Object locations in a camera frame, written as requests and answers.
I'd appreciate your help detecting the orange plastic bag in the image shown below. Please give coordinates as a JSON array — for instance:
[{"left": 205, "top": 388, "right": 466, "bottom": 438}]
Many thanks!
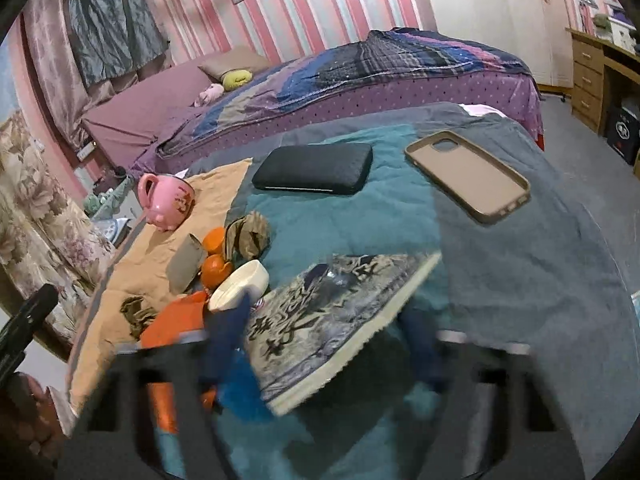
[{"left": 140, "top": 290, "right": 208, "bottom": 434}]

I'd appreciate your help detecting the upper orange tangerine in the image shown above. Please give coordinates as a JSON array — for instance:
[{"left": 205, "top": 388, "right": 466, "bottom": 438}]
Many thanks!
[{"left": 202, "top": 226, "right": 226, "bottom": 255}]

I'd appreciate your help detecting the beige phone case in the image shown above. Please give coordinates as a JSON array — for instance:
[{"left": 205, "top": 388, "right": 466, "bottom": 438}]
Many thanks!
[{"left": 405, "top": 130, "right": 530, "bottom": 224}]

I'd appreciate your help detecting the striped purple blue bedspread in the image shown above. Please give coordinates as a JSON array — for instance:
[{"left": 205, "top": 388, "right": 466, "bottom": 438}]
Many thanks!
[{"left": 130, "top": 27, "right": 544, "bottom": 176}]

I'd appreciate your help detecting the grey hanging curtain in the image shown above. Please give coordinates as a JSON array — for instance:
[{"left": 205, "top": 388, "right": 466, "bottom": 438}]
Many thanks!
[{"left": 66, "top": 0, "right": 168, "bottom": 87}]

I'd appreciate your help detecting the floral beige curtain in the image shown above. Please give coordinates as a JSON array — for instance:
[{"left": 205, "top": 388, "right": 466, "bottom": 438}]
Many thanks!
[{"left": 1, "top": 110, "right": 114, "bottom": 344}]

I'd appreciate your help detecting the pink plush toy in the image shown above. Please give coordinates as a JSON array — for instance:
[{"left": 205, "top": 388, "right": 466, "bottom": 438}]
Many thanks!
[{"left": 193, "top": 84, "right": 224, "bottom": 107}]

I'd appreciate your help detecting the dark small scrap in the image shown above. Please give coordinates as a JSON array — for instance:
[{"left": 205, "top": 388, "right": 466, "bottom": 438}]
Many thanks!
[{"left": 120, "top": 296, "right": 157, "bottom": 340}]

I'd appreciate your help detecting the white decorated wardrobe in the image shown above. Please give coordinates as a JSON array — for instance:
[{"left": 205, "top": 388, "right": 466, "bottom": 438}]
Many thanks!
[{"left": 430, "top": 0, "right": 573, "bottom": 88}]

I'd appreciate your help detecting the wooden desk with drawers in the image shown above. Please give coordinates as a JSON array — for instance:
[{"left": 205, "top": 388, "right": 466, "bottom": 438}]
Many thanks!
[{"left": 570, "top": 29, "right": 639, "bottom": 166}]

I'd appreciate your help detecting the orange tangerine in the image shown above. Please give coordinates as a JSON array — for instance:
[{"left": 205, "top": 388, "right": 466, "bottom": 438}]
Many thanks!
[
  {"left": 201, "top": 254, "right": 233, "bottom": 290},
  {"left": 202, "top": 226, "right": 226, "bottom": 255}
]

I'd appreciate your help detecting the patterned grey book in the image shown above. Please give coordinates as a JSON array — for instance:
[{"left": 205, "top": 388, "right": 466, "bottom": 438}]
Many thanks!
[{"left": 244, "top": 252, "right": 442, "bottom": 416}]

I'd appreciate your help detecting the lower orange tangerine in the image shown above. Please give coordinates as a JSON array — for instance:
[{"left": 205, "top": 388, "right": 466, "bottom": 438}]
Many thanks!
[{"left": 201, "top": 254, "right": 233, "bottom": 290}]

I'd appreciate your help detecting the pink piggy bank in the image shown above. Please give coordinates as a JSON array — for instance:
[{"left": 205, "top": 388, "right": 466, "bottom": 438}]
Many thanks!
[{"left": 137, "top": 174, "right": 195, "bottom": 232}]

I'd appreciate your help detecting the flat brown cardboard piece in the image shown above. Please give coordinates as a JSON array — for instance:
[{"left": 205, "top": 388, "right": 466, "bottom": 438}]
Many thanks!
[{"left": 166, "top": 234, "right": 208, "bottom": 295}]

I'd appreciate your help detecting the white round bowl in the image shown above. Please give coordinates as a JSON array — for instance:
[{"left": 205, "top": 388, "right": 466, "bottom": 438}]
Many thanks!
[{"left": 207, "top": 260, "right": 270, "bottom": 312}]

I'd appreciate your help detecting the black rectangular case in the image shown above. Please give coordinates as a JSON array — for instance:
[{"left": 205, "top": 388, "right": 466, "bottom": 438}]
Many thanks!
[{"left": 252, "top": 143, "right": 373, "bottom": 195}]

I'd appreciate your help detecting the purple headboard cover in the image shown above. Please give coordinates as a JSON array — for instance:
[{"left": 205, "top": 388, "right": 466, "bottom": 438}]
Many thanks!
[{"left": 81, "top": 54, "right": 216, "bottom": 168}]

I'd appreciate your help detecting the yellow plush toy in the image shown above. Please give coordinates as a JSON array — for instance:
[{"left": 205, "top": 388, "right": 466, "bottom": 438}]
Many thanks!
[{"left": 221, "top": 70, "right": 253, "bottom": 92}]

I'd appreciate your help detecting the brown pillow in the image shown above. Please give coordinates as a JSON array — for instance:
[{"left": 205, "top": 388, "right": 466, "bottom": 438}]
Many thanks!
[{"left": 198, "top": 46, "right": 271, "bottom": 81}]

